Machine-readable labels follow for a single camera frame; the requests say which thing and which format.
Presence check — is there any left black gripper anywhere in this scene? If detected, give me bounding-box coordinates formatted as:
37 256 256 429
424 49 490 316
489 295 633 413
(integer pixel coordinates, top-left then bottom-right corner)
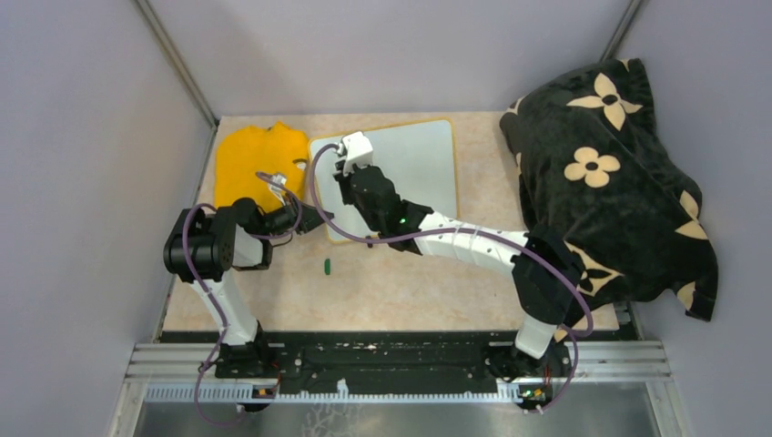
258 190 333 239

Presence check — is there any whiteboard with yellow frame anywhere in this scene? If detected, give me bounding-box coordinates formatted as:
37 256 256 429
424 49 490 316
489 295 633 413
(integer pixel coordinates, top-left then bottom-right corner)
315 118 459 238

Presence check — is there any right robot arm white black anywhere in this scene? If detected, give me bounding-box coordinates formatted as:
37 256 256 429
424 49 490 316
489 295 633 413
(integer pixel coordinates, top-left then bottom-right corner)
333 164 584 375

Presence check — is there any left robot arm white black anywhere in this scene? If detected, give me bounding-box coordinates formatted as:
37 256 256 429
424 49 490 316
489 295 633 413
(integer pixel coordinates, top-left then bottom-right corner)
163 198 323 379

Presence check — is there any yellow folded sweatshirt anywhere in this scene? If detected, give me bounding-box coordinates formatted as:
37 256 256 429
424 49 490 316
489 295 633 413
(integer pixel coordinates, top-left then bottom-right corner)
213 121 309 212

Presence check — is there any black floral blanket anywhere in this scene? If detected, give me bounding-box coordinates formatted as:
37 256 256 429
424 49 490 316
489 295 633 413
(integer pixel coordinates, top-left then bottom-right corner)
499 58 718 321

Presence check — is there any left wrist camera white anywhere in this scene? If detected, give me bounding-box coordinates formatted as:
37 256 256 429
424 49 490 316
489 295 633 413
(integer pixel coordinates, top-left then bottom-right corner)
267 173 287 205

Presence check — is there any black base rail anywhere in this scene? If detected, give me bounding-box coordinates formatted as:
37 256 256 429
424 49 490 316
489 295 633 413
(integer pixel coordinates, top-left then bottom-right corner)
198 331 572 395

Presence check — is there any left metal corner post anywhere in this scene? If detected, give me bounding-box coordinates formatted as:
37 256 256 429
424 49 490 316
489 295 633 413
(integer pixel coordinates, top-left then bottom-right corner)
131 0 219 129

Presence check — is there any metal corner post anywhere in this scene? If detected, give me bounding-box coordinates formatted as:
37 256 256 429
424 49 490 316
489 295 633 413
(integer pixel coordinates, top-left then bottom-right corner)
599 0 648 62
131 0 219 129

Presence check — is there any white slotted cable duct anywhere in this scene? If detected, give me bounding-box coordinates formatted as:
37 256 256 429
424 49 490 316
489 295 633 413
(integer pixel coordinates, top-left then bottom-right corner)
145 380 523 404

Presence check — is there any right metal corner post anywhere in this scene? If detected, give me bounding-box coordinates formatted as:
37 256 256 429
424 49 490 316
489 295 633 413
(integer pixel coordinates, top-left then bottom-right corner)
599 0 648 62

